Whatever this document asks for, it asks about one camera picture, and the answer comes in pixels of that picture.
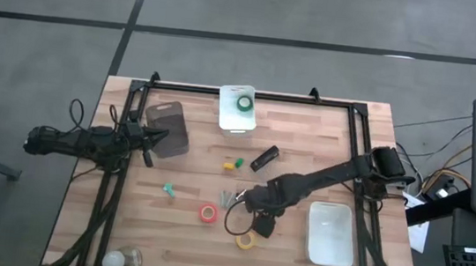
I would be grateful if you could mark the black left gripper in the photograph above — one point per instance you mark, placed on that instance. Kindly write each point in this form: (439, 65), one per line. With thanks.
(146, 145)

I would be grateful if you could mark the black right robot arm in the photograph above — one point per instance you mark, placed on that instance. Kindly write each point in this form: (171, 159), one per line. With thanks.
(331, 171)

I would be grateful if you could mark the black silver staple remover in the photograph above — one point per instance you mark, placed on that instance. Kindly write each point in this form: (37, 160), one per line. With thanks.
(240, 194)

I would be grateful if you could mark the clear glass jar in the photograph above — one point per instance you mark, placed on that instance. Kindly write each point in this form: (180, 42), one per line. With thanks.
(134, 259)

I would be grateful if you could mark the yellow tape roll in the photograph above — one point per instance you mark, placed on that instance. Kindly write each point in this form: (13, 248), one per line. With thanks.
(240, 241)

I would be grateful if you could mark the green tape roll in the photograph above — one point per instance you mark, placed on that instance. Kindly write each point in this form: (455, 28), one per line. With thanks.
(241, 103)

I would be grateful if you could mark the black aluminium table frame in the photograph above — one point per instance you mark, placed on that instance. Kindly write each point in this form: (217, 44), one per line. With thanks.
(354, 141)

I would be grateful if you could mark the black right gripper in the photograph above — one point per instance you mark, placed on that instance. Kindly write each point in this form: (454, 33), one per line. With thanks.
(264, 198)

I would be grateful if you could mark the white plastic bin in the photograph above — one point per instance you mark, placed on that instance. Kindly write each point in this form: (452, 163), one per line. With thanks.
(330, 235)

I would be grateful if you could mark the black desk bar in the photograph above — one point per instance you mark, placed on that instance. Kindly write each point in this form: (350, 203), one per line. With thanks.
(433, 211)

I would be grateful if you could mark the teal staple remover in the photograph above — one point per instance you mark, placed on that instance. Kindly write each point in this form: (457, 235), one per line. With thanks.
(169, 189)

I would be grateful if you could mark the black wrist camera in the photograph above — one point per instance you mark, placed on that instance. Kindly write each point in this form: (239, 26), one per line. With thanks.
(264, 227)
(133, 129)

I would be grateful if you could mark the white paper sheet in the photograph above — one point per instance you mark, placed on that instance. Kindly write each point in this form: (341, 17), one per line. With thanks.
(419, 234)

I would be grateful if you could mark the black power adapter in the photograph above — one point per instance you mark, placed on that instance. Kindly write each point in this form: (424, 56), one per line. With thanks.
(438, 189)

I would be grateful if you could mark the green staple remover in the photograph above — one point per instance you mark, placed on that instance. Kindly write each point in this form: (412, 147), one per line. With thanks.
(239, 163)

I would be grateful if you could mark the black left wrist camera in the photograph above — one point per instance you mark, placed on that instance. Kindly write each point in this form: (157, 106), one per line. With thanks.
(133, 129)

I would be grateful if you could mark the black stapler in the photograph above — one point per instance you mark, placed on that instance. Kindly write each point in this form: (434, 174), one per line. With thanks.
(264, 158)

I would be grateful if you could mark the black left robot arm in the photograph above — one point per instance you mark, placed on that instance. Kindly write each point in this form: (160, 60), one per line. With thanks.
(68, 142)

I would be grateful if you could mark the smoky translucent plastic bin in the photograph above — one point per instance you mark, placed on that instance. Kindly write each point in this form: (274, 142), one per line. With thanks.
(172, 130)

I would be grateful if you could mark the red tape roll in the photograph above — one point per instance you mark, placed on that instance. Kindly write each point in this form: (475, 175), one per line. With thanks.
(202, 213)

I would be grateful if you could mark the white light bulb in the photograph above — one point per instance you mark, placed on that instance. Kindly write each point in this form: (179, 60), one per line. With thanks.
(113, 262)

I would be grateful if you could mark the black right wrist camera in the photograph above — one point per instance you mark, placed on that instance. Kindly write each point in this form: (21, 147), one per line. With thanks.
(264, 227)

